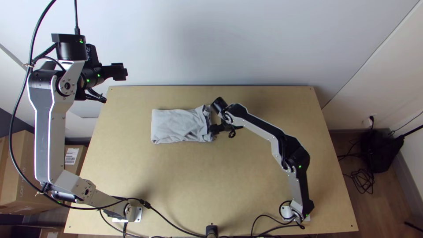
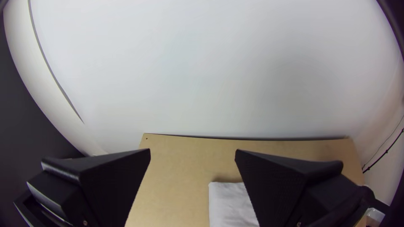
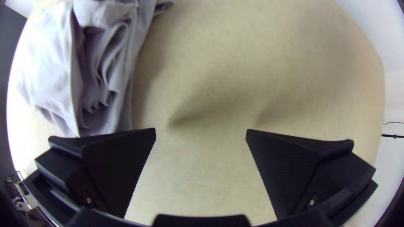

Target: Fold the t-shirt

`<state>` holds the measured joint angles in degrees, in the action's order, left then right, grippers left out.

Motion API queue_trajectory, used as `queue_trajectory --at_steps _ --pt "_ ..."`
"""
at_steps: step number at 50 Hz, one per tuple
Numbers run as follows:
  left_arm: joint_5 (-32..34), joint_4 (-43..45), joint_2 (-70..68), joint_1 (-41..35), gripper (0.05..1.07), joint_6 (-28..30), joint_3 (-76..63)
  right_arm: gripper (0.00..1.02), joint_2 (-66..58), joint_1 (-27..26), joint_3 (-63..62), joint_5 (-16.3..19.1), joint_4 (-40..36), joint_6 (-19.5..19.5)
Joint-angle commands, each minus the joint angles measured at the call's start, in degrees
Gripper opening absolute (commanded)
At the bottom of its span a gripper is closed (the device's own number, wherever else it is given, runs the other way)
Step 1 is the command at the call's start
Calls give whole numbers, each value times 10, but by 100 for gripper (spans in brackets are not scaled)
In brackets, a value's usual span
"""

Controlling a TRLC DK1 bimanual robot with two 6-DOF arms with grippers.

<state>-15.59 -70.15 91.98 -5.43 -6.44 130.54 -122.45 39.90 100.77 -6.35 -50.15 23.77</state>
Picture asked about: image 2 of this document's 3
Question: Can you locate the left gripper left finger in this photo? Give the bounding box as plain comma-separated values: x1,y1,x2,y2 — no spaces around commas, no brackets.
26,148,152,227

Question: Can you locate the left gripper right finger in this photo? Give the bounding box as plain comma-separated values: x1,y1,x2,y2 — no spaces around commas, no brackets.
234,149,377,227

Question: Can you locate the grey t-shirt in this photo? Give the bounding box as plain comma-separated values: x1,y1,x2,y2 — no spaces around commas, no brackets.
208,181,260,227

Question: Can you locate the thick black cable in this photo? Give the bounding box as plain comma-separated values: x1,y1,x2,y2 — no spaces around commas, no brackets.
362,127,404,174

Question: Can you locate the thin black cable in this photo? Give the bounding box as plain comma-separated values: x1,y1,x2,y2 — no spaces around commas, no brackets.
362,114,404,168

